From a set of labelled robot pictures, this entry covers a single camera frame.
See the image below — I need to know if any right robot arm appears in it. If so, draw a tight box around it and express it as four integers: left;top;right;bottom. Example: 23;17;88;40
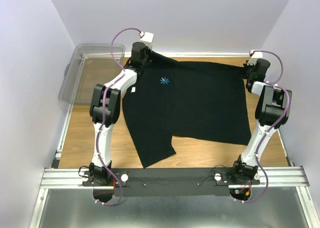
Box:
230;58;293;184

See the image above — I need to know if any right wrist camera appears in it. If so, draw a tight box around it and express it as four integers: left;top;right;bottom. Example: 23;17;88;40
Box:
246;49;263;64

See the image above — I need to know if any clear plastic bin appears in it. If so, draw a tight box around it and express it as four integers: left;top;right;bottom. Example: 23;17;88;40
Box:
58;43;125;105

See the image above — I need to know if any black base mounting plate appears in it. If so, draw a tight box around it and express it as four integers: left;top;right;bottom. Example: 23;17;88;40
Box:
78;167;259;202

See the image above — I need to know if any black t-shirt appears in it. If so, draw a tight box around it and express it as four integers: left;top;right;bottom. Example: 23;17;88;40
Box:
122;53;251;168

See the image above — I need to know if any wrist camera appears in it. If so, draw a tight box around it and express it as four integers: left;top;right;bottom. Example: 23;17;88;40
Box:
139;31;154;50
246;49;263;64

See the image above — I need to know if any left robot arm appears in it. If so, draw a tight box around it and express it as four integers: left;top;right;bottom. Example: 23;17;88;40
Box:
88;41;153;186

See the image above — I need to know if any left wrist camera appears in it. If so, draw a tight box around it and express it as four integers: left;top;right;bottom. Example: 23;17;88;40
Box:
139;31;154;50

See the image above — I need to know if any aluminium front frame rail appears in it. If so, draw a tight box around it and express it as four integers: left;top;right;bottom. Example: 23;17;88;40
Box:
30;166;320;228

